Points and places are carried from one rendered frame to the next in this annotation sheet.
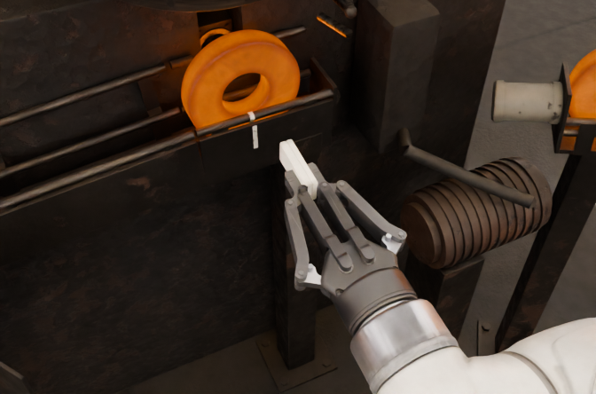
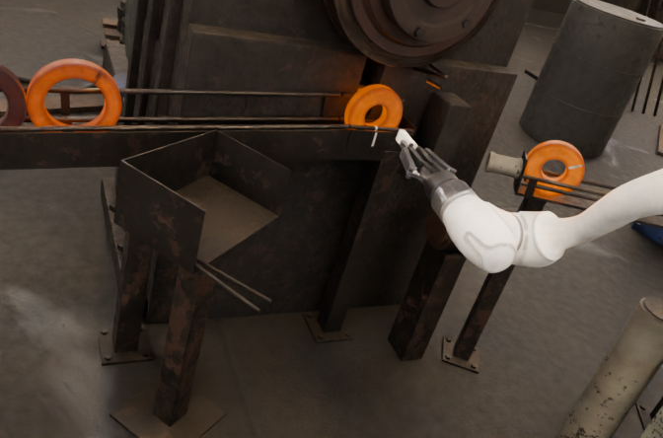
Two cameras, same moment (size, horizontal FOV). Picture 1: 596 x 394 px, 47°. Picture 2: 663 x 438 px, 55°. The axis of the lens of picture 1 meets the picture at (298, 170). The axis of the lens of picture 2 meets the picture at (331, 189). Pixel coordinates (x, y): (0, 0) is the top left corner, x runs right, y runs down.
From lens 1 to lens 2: 0.90 m
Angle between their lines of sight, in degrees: 19
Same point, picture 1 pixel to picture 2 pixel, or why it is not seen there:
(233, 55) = (379, 92)
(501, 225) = not seen: hidden behind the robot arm
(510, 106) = (496, 163)
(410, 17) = (458, 104)
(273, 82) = (390, 115)
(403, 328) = (460, 185)
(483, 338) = (447, 345)
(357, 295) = (438, 177)
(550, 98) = (516, 163)
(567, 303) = (499, 341)
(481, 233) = not seen: hidden behind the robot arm
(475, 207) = not seen: hidden behind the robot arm
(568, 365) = (524, 214)
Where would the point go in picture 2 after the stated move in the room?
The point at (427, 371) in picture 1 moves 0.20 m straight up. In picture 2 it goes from (470, 197) to (508, 108)
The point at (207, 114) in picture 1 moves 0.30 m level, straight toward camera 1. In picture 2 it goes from (356, 119) to (380, 178)
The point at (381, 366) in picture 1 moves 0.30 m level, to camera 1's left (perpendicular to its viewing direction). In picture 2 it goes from (449, 196) to (307, 161)
